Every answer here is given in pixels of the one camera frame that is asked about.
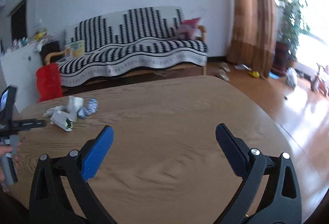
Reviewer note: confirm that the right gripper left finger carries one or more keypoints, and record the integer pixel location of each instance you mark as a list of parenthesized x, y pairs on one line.
[(49, 202)]

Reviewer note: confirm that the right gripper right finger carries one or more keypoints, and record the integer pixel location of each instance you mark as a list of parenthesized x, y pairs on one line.
[(269, 191)]

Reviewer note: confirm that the white torn paper packaging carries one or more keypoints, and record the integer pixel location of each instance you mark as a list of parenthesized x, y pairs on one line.
[(65, 115)]

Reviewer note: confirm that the blue white paper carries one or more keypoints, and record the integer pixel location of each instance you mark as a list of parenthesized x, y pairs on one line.
[(89, 109)]

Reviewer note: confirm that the left hand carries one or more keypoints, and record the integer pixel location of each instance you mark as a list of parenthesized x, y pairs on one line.
[(7, 161)]

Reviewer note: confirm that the red plastic chair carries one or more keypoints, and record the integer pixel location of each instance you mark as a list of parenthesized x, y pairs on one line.
[(48, 82)]

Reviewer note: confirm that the white cabinet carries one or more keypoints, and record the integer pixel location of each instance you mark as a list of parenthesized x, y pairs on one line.
[(18, 68)]

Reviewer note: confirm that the children picture book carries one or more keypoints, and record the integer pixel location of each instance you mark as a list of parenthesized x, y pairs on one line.
[(75, 49)]

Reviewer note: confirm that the yellow toy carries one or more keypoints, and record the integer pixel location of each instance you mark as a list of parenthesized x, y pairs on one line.
[(254, 74)]

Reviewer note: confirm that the white slippers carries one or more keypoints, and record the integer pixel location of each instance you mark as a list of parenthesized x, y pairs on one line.
[(222, 72)]

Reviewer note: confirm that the black white striped sofa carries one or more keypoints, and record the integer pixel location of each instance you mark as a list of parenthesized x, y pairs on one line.
[(119, 42)]

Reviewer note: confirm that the brown curtain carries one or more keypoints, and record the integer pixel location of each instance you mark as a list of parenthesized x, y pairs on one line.
[(254, 35)]

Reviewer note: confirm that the potted green plant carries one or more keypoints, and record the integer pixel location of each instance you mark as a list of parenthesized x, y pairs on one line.
[(292, 24)]

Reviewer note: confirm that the pink cartoon pillow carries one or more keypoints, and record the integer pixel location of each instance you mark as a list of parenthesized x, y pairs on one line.
[(188, 28)]

